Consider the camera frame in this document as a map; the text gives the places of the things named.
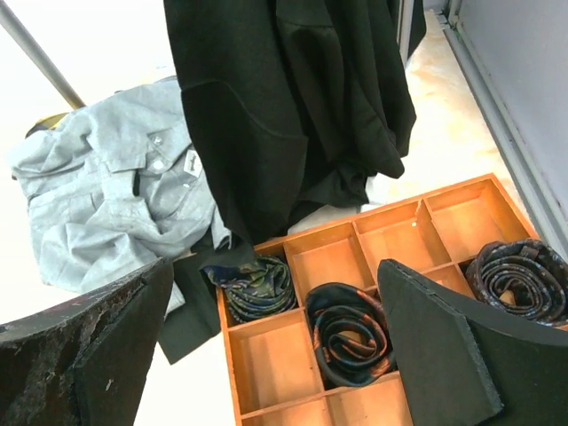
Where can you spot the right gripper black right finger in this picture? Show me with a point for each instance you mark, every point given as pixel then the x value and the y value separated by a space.
pixel 462 362

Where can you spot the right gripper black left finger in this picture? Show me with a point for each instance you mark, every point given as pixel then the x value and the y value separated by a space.
pixel 85 361

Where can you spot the grey button-up shirt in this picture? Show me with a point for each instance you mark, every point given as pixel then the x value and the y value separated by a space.
pixel 114 186

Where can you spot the yellow black plaid shirt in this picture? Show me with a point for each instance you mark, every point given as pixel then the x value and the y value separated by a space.
pixel 46 123

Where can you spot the rolled dark blue tie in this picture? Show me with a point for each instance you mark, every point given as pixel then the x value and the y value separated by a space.
pixel 525 278

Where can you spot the rolled black orange tie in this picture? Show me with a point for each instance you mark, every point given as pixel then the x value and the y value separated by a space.
pixel 350 335

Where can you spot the orange wooden compartment tray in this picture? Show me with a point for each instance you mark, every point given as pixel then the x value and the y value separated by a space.
pixel 274 374

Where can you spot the rolled dark green tie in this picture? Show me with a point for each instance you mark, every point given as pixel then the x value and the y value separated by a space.
pixel 255 290

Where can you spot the black hanging garments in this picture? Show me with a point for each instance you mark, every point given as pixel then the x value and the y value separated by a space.
pixel 292 106

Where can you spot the metal clothes rack pole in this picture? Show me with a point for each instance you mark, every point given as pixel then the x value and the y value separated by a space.
pixel 28 44

